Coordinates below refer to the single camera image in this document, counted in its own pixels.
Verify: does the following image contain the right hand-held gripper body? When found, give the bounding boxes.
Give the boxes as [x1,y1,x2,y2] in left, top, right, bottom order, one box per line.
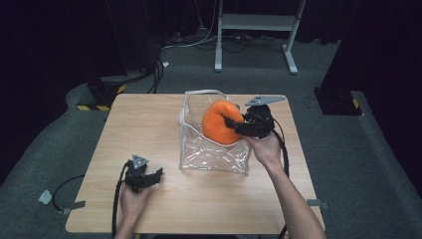
[242,94,288,140]

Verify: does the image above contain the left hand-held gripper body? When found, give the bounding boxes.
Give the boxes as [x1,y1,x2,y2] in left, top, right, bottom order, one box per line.
[123,153,151,194]

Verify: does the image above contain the orange plush toy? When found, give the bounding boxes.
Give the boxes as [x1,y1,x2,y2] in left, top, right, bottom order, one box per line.
[200,99,246,146]

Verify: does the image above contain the clear plastic bag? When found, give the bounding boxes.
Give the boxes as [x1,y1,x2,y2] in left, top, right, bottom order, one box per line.
[177,88,253,176]

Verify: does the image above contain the person's left hand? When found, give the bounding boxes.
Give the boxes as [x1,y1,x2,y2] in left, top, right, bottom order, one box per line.
[118,181,153,224]

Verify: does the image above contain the person's right hand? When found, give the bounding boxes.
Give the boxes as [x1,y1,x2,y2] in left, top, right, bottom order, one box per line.
[243,130,284,171]

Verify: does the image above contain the black square stand base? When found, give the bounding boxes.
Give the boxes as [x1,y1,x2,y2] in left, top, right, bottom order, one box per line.
[313,87,363,117]

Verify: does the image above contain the black striped stand base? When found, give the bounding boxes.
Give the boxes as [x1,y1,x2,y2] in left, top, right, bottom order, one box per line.
[76,74,128,113]

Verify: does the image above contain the small grey tape piece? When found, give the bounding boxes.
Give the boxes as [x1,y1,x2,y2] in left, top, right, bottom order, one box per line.
[38,188,54,205]

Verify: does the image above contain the white metal stand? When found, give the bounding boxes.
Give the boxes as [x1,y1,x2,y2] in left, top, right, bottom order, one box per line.
[214,0,308,76]

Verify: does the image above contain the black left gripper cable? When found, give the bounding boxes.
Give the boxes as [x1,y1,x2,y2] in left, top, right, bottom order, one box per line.
[110,160,131,239]

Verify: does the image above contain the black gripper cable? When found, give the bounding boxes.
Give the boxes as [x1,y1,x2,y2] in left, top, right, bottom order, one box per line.
[272,117,291,239]
[110,160,131,239]

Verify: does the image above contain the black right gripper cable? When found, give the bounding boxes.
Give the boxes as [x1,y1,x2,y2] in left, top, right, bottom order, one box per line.
[272,117,291,239]

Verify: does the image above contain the black floor cable loop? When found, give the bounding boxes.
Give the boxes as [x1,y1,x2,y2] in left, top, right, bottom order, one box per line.
[51,174,86,213]

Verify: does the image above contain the bundle of floor cables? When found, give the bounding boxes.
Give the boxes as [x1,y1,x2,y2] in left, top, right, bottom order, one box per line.
[161,29,287,54]

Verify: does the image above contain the black hanging cables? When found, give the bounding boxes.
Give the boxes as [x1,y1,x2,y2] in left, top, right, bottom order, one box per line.
[146,57,165,95]

